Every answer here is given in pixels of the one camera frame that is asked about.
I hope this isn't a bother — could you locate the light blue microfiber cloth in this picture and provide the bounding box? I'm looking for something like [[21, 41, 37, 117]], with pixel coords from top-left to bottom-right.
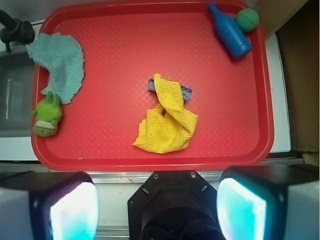
[[26, 32, 85, 105]]

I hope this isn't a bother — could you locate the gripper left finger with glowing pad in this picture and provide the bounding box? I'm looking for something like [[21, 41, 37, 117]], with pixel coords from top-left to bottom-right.
[[0, 171, 100, 240]]

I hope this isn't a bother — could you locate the green plush frog toy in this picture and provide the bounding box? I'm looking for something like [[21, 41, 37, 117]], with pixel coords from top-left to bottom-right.
[[31, 91, 63, 138]]

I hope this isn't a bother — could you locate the blue plastic bottle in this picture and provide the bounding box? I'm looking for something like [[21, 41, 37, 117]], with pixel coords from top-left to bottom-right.
[[207, 2, 252, 60]]

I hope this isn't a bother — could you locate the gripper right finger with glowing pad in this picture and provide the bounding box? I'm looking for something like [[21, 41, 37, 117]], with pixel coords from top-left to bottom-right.
[[216, 165, 320, 240]]

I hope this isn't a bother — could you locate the red plastic tray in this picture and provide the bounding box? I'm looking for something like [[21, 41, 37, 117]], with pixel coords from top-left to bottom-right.
[[31, 0, 274, 172]]

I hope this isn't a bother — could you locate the green rubber ball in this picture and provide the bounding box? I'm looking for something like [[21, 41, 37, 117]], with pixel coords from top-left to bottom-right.
[[234, 8, 260, 33]]

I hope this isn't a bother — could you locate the cardboard box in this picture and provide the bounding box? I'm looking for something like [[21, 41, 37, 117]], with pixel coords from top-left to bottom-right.
[[254, 0, 320, 166]]

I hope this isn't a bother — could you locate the yellow microfiber cloth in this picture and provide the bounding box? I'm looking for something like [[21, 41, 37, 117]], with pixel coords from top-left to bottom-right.
[[132, 73, 199, 154]]

